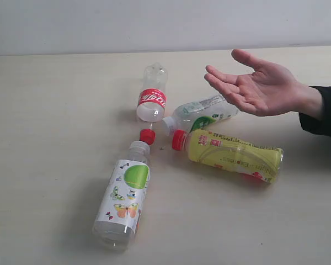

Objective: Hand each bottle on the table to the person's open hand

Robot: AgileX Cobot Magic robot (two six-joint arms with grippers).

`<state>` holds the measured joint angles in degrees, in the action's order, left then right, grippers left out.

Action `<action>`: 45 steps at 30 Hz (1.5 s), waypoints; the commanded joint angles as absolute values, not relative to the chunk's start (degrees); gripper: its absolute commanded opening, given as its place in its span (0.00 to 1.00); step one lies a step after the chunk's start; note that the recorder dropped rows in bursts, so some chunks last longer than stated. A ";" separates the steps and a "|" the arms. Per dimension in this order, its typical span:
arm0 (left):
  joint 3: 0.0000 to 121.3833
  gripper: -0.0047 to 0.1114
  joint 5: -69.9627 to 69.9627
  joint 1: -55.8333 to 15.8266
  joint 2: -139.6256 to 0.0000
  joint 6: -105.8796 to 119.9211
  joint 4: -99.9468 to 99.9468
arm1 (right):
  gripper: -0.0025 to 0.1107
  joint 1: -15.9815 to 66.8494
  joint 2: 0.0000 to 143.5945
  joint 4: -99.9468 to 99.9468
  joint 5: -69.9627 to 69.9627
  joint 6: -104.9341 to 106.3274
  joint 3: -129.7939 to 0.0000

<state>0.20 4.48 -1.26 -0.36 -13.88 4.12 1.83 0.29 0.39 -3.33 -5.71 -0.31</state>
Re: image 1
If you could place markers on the white yogurt drink bottle green label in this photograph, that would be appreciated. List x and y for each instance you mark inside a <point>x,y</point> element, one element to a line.
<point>198,114</point>

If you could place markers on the person's open hand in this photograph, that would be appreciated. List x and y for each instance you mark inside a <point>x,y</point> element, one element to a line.
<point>269,91</point>

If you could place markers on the clear cola bottle red label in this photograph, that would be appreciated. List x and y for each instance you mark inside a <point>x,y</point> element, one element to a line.
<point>152,101</point>

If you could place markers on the yellow label bottle red cap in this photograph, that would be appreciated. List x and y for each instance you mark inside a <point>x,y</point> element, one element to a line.
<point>229,153</point>

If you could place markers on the clear bottle butterfly label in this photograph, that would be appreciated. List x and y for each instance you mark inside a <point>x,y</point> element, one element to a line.
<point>119,213</point>

